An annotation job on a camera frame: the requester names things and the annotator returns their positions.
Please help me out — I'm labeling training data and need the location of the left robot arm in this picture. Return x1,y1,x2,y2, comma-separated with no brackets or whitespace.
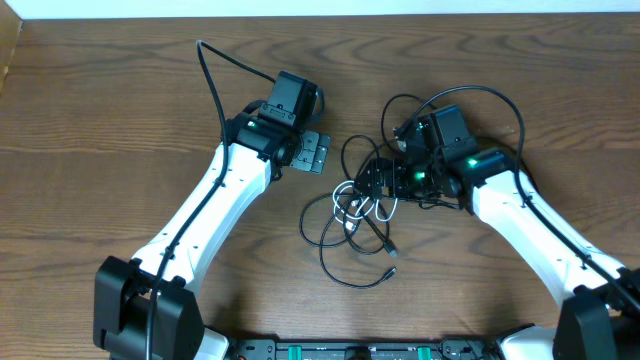
93,71,330,359

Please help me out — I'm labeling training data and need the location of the black usb cable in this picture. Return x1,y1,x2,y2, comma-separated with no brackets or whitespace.
298,93,431,290

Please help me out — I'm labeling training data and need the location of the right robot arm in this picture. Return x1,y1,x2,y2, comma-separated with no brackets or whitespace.
355,105,639,359

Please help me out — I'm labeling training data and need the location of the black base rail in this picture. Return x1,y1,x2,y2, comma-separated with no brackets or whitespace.
223,338,503,360

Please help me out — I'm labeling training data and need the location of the cardboard panel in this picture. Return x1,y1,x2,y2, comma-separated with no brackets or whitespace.
0,0,23,89

